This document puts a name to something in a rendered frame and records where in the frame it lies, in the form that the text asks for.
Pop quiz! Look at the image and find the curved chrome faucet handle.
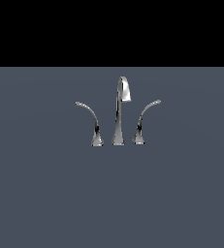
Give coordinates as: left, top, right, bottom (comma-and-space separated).
131, 99, 162, 145
75, 101, 105, 147

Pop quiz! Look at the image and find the chrome faucet spout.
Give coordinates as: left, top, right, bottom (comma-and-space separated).
111, 76, 133, 146

